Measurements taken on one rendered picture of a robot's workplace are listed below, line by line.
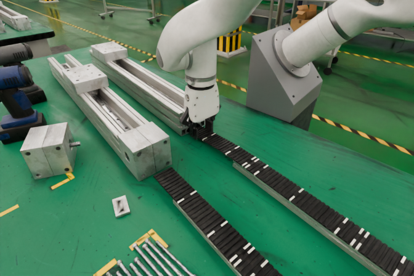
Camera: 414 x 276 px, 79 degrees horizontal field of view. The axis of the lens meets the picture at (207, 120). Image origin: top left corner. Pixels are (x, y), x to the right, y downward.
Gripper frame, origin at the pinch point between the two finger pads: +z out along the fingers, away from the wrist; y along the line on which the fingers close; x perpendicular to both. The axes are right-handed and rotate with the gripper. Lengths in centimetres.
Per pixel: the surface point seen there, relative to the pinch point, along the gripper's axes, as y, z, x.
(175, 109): -4.3, -5.6, 7.0
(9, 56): -37, -16, 57
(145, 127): -16.9, -6.6, 2.7
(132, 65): 3, -6, 50
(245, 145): 7.6, 3.0, -11.6
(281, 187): -0.8, -0.2, -30.2
